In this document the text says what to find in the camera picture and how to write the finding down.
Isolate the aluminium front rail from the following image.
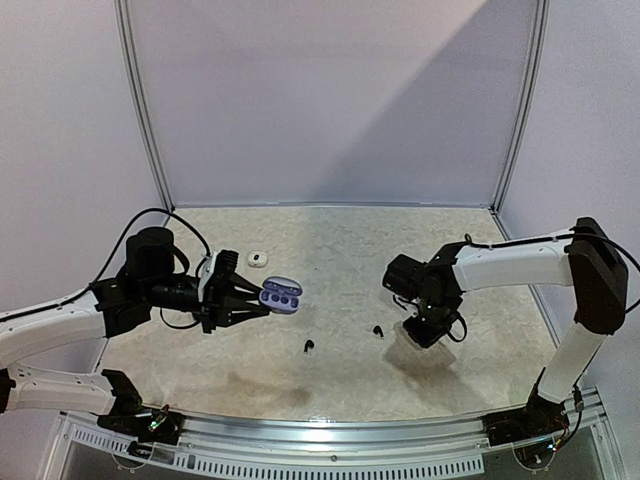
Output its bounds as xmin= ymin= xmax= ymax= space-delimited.
xmin=42 ymin=389 xmax=627 ymax=479

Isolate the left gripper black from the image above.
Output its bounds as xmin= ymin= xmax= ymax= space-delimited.
xmin=143 ymin=271 xmax=270 ymax=333

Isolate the black earbud left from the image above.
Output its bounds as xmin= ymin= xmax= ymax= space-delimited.
xmin=303 ymin=339 xmax=315 ymax=354

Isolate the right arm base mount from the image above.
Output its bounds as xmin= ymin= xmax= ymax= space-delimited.
xmin=481 ymin=397 xmax=569 ymax=446

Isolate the blue grey charging case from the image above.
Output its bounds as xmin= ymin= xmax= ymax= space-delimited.
xmin=259 ymin=276 xmax=303 ymax=315

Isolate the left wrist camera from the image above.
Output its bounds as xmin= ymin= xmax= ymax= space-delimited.
xmin=196 ymin=251 xmax=218 ymax=303

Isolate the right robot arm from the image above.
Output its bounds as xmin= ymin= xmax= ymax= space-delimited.
xmin=382 ymin=217 xmax=639 ymax=436

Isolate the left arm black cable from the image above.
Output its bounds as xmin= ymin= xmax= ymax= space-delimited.
xmin=0 ymin=208 xmax=211 ymax=331

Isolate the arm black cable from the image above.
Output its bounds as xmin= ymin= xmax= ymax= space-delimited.
xmin=0 ymin=208 xmax=211 ymax=331
xmin=392 ymin=227 xmax=640 ymax=346

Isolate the white earbud charging case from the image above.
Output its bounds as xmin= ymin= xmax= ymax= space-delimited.
xmin=247 ymin=252 xmax=269 ymax=268

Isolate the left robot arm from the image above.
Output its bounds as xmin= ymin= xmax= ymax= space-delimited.
xmin=1 ymin=227 xmax=271 ymax=434

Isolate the right aluminium frame post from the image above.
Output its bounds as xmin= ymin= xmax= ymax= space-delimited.
xmin=489 ymin=0 xmax=550 ymax=216

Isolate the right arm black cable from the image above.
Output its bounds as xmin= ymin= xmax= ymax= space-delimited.
xmin=392 ymin=227 xmax=640 ymax=346

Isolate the aluminium frame post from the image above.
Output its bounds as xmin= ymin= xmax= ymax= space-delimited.
xmin=489 ymin=0 xmax=550 ymax=216
xmin=114 ymin=0 xmax=175 ymax=211

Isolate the left aluminium frame post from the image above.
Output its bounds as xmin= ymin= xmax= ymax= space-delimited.
xmin=114 ymin=0 xmax=175 ymax=211

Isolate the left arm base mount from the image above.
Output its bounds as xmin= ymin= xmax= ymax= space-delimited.
xmin=97 ymin=399 xmax=186 ymax=445

